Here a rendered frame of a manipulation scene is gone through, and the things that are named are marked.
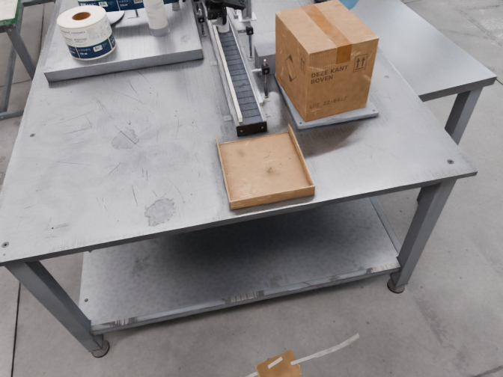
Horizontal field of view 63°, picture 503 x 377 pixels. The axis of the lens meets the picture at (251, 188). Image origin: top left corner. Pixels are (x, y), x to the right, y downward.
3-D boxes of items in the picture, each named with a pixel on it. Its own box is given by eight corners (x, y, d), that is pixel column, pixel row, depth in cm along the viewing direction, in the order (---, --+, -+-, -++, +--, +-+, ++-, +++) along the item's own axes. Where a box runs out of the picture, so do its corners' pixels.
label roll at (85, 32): (87, 34, 189) (75, 3, 179) (124, 39, 185) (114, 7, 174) (61, 57, 177) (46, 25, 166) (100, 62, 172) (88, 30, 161)
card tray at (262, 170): (216, 144, 142) (215, 135, 139) (289, 132, 144) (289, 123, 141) (230, 210, 122) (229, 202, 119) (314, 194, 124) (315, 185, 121)
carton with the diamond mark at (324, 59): (275, 78, 163) (275, 11, 143) (330, 65, 167) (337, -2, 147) (305, 123, 144) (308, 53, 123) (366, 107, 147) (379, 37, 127)
